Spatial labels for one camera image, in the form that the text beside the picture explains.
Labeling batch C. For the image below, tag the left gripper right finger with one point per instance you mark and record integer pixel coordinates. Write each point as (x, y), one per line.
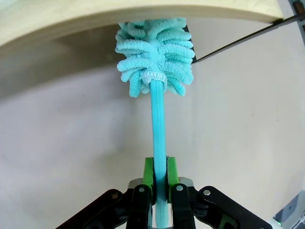
(183, 205)

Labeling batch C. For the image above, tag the two-tier wooden shelf black frame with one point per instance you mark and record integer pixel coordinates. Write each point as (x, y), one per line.
(71, 12)

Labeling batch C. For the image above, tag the teal microfiber duster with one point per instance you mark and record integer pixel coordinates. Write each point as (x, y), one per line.
(158, 119)

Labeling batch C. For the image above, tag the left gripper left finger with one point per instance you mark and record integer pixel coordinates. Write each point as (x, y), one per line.
(140, 205)

